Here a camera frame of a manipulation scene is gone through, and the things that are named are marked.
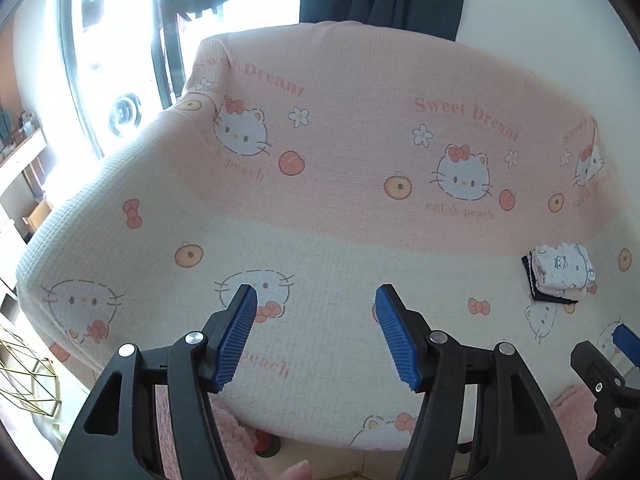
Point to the gold wire basket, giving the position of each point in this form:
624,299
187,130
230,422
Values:
27,381

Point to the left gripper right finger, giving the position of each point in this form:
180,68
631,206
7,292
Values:
431,363

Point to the folded pink navy garment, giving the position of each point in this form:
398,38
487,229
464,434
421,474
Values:
538,292

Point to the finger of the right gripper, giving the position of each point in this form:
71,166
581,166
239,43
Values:
599,375
628,343

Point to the white blue cartoon print pants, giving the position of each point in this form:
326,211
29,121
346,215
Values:
563,267

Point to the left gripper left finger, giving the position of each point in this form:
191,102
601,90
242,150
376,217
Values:
199,364

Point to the person's left hand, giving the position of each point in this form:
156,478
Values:
299,471

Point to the pink Hello Kitty blanket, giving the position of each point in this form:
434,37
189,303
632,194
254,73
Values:
316,163

